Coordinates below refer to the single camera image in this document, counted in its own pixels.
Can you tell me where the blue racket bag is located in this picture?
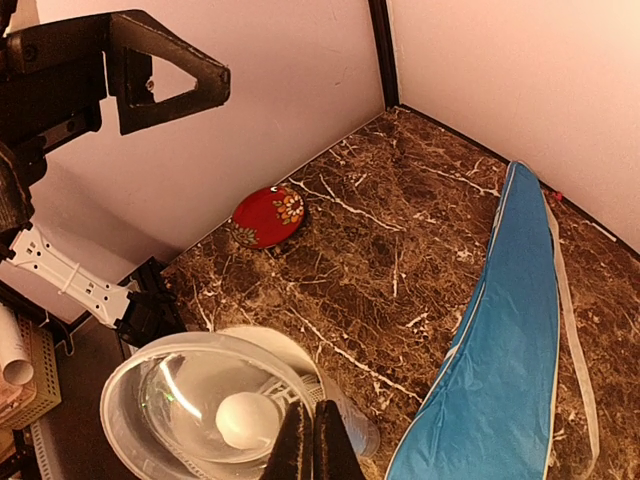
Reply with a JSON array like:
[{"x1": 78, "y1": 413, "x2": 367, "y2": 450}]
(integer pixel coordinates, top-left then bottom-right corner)
[{"x1": 384, "y1": 159, "x2": 601, "y2": 480}]

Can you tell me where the white shuttlecock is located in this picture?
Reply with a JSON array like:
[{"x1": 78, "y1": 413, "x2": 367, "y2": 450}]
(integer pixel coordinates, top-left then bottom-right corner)
[{"x1": 215, "y1": 377, "x2": 303, "y2": 451}]

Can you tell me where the black left corner post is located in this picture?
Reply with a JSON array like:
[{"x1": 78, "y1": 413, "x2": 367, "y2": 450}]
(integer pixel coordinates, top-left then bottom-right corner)
[{"x1": 367, "y1": 0, "x2": 400, "y2": 109}]

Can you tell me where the white shuttlecock tube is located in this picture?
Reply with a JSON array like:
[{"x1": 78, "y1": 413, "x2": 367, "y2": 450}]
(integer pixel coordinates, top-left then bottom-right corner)
[{"x1": 221, "y1": 325, "x2": 380, "y2": 458}]

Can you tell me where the red embroidered round pouch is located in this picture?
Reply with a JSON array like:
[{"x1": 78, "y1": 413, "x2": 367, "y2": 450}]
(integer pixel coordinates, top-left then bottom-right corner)
[{"x1": 230, "y1": 186, "x2": 305, "y2": 249}]

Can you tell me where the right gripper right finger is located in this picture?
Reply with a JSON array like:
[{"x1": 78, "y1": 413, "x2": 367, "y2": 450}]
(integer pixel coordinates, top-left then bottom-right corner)
[{"x1": 313, "y1": 400, "x2": 365, "y2": 480}]

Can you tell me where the orange perforated storage basket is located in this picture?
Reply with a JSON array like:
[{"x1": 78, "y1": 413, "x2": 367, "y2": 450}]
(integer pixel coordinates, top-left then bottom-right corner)
[{"x1": 1, "y1": 317, "x2": 61, "y2": 430}]

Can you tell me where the clear plastic tube lid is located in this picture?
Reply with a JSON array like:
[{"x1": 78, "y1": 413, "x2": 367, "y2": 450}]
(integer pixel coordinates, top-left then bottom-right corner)
[{"x1": 100, "y1": 332, "x2": 316, "y2": 479}]

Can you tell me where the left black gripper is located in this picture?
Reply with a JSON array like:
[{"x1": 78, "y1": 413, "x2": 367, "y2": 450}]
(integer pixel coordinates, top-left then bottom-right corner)
[{"x1": 1, "y1": 9, "x2": 231, "y2": 235}]

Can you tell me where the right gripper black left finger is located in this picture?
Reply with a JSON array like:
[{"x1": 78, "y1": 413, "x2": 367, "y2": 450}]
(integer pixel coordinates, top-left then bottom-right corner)
[{"x1": 260, "y1": 401, "x2": 313, "y2": 480}]

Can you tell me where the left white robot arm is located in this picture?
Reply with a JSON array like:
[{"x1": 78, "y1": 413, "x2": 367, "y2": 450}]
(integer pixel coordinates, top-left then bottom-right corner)
[{"x1": 1, "y1": 10, "x2": 231, "y2": 347}]

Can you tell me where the white slotted cable duct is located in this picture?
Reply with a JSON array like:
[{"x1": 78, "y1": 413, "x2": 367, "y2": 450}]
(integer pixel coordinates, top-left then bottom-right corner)
[{"x1": 31, "y1": 419, "x2": 62, "y2": 480}]

